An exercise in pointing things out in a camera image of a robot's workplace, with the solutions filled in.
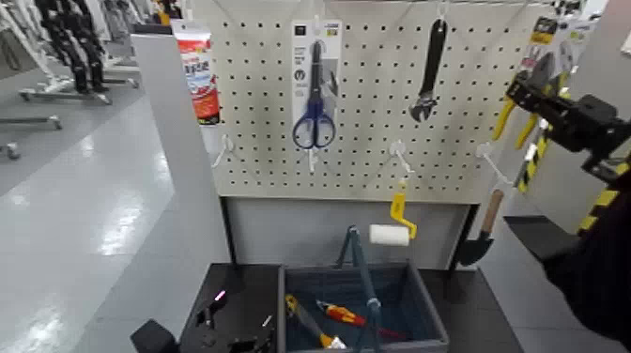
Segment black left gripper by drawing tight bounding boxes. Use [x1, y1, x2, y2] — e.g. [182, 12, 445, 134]
[179, 290, 275, 353]

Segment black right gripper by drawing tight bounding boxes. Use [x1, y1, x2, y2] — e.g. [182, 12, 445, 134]
[506, 74, 631, 153]

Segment yellow pliers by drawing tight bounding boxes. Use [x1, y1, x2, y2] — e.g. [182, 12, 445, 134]
[491, 17, 588, 151]

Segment yellow grey hand tool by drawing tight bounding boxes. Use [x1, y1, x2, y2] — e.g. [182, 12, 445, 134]
[285, 294, 347, 351]

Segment grey panel with hazard tape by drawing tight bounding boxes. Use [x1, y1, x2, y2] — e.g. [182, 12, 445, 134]
[515, 0, 631, 236]

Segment red yellow screwdriver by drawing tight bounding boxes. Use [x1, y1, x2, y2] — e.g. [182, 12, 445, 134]
[315, 299, 408, 343]

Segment grey pegboard stand panel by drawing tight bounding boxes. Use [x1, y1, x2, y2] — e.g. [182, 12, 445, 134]
[220, 196, 479, 271]

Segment black adjustable wrench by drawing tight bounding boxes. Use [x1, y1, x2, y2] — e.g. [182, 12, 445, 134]
[407, 18, 449, 124]

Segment large black bulky object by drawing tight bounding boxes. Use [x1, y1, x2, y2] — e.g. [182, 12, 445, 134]
[539, 172, 631, 348]

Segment beige perforated pegboard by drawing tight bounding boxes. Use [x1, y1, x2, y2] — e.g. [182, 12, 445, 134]
[192, 0, 556, 205]

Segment grey partition panel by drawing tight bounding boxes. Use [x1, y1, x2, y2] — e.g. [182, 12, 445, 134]
[73, 33, 233, 353]

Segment blue scissors in package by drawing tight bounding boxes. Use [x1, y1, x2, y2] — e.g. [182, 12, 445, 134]
[290, 19, 344, 150]

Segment red white sealant tube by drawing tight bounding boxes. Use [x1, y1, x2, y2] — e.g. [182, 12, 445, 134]
[170, 19, 222, 126]

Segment grey wheeled stand base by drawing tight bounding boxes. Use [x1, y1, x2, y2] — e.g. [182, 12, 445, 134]
[17, 76, 140, 106]

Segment grey wheeled stand leg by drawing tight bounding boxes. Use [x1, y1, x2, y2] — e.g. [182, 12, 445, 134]
[0, 115, 64, 161]

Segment black robot on stand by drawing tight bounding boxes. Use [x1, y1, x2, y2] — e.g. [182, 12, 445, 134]
[34, 0, 110, 95]

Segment wooden handled dark trowel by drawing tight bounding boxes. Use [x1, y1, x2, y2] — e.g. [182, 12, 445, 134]
[454, 188, 506, 269]

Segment yellow handled white paint roller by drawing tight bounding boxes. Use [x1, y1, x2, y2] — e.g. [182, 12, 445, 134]
[368, 179, 419, 248]

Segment grey crate with handle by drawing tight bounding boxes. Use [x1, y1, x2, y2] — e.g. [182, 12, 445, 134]
[277, 225, 450, 353]

